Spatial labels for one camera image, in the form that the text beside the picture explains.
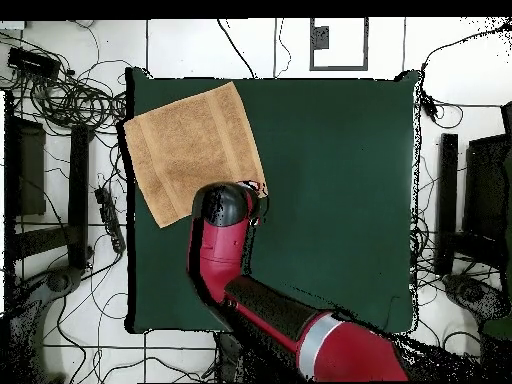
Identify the black stand base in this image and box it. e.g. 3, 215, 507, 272
7, 265, 85, 383
441, 273, 512, 381

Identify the black power strip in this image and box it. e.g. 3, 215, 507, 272
94, 187, 127, 254

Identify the tan terry towel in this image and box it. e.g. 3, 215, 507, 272
122, 80, 268, 230

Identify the thick black cable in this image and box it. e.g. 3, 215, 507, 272
217, 18, 257, 79

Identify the tangle of black cables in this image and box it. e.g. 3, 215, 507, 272
23, 71, 129, 135

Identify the flat black box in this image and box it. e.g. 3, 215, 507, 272
6, 47, 61, 79

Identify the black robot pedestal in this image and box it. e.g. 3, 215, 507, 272
213, 331, 245, 383

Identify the dark green table cloth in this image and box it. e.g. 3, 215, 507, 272
121, 67, 421, 336

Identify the black plug adapter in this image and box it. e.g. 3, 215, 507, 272
419, 89, 439, 123

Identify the black metal frame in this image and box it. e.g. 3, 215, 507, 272
3, 91, 95, 273
435, 101, 512, 277

